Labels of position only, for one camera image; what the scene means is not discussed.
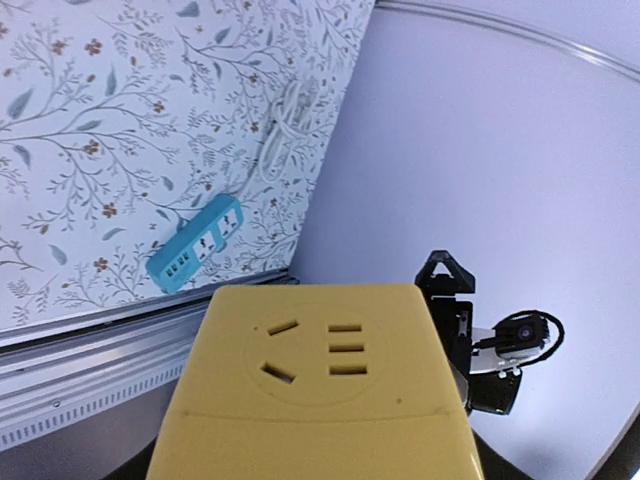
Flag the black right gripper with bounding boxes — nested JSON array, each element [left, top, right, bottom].
[[414, 250, 522, 415]]

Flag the yellow cube plug adapter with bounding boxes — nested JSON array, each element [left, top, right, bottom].
[[148, 284, 483, 479]]

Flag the teal power strip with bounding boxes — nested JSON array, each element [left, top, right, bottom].
[[146, 194, 244, 294]]

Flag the floral table mat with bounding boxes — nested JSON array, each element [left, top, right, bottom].
[[1, 1, 374, 331]]

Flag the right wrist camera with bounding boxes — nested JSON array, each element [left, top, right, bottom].
[[470, 310, 566, 379]]

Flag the white cable of teal strip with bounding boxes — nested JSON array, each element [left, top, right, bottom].
[[219, 77, 321, 201]]

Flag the right aluminium corner post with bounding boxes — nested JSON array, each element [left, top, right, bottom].
[[375, 1, 639, 84]]

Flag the aluminium front rail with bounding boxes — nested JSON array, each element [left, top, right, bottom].
[[1, 284, 218, 451]]

